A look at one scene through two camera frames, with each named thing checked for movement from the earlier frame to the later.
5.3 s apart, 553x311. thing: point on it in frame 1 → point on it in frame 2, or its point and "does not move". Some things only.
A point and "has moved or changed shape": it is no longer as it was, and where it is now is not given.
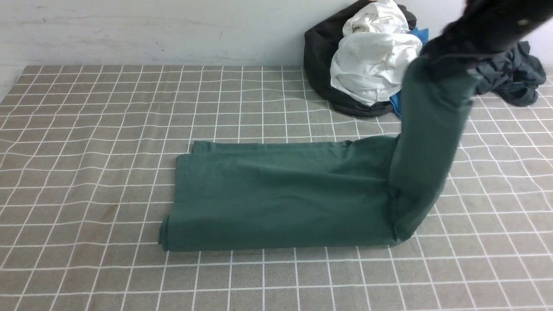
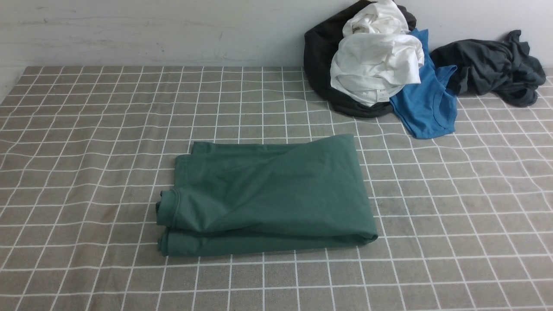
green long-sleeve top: [231, 196] has moved or changed shape
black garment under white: [322, 42] does not move
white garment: [375, 50] does not move
